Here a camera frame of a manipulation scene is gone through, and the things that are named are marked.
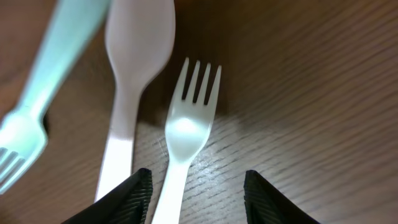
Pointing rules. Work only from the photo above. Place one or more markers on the mint green plastic fork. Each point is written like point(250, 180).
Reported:
point(23, 137)

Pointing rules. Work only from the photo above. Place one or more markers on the white plastic spoon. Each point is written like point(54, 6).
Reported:
point(139, 39)

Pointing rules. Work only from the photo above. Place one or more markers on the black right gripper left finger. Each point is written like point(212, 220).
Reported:
point(126, 203)

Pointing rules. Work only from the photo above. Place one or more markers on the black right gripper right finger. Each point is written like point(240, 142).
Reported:
point(264, 204)

